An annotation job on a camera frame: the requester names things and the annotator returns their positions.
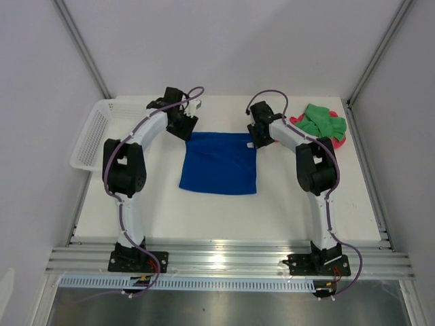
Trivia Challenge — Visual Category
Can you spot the left aluminium frame post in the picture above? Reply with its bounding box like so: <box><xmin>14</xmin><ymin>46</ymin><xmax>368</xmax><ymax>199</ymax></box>
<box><xmin>51</xmin><ymin>0</ymin><xmax>112</xmax><ymax>99</ymax></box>

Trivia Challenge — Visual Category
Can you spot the right aluminium frame post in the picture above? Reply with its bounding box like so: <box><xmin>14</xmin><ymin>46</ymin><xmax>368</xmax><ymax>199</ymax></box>
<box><xmin>346</xmin><ymin>0</ymin><xmax>416</xmax><ymax>109</ymax></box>

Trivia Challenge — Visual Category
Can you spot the aluminium extrusion rail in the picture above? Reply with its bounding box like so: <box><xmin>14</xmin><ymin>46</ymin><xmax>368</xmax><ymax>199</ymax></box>
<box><xmin>45</xmin><ymin>238</ymin><xmax>415</xmax><ymax>280</ymax></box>

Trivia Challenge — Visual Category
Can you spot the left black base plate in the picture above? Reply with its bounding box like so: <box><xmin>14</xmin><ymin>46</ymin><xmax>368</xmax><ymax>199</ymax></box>
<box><xmin>107</xmin><ymin>248</ymin><xmax>158</xmax><ymax>274</ymax></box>

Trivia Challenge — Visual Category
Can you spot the aluminium frame post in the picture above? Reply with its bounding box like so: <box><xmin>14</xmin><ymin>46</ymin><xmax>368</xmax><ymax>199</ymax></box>
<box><xmin>346</xmin><ymin>0</ymin><xmax>416</xmax><ymax>109</ymax></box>
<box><xmin>51</xmin><ymin>0</ymin><xmax>112</xmax><ymax>99</ymax></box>

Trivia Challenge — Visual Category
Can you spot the white plastic basket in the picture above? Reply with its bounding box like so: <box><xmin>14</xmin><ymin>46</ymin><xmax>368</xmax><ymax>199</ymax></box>
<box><xmin>70</xmin><ymin>98</ymin><xmax>147</xmax><ymax>173</ymax></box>

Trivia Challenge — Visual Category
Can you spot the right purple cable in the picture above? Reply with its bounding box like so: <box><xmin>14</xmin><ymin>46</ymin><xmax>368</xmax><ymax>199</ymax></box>
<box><xmin>245</xmin><ymin>89</ymin><xmax>364</xmax><ymax>300</ymax></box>

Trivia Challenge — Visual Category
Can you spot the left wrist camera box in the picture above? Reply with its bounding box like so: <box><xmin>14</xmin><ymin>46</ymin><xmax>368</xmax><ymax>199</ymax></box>
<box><xmin>184</xmin><ymin>99</ymin><xmax>202</xmax><ymax>117</ymax></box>

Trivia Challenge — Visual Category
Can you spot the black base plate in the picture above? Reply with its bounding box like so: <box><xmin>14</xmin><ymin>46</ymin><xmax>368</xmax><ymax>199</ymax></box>
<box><xmin>107</xmin><ymin>248</ymin><xmax>158</xmax><ymax>274</ymax></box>
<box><xmin>282</xmin><ymin>254</ymin><xmax>351</xmax><ymax>276</ymax></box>

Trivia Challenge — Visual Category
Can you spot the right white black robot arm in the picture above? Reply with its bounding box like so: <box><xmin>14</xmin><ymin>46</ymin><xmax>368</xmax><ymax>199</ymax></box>
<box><xmin>246</xmin><ymin>101</ymin><xmax>343</xmax><ymax>274</ymax></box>

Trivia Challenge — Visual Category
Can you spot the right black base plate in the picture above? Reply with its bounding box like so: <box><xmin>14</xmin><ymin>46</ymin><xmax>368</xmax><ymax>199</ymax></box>
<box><xmin>282</xmin><ymin>254</ymin><xmax>351</xmax><ymax>276</ymax></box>

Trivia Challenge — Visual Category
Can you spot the green microfiber towel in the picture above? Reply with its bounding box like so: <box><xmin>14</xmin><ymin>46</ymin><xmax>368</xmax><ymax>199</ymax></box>
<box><xmin>294</xmin><ymin>103</ymin><xmax>347</xmax><ymax>141</ymax></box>

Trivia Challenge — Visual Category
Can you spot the blue microfiber towel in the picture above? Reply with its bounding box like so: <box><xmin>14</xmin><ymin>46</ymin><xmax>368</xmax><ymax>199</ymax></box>
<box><xmin>179</xmin><ymin>132</ymin><xmax>257</xmax><ymax>196</ymax></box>

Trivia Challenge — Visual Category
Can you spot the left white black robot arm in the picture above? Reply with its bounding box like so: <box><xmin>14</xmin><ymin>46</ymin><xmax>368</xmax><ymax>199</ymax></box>
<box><xmin>102</xmin><ymin>86</ymin><xmax>204</xmax><ymax>275</ymax></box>

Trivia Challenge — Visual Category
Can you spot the white slotted cable duct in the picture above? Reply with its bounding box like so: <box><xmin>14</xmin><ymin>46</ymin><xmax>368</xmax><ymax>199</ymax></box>
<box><xmin>58</xmin><ymin>274</ymin><xmax>315</xmax><ymax>293</ymax></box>

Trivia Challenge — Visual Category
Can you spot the pink microfiber towel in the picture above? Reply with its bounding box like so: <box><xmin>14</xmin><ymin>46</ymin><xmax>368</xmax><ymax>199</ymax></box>
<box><xmin>275</xmin><ymin>110</ymin><xmax>347</xmax><ymax>150</ymax></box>

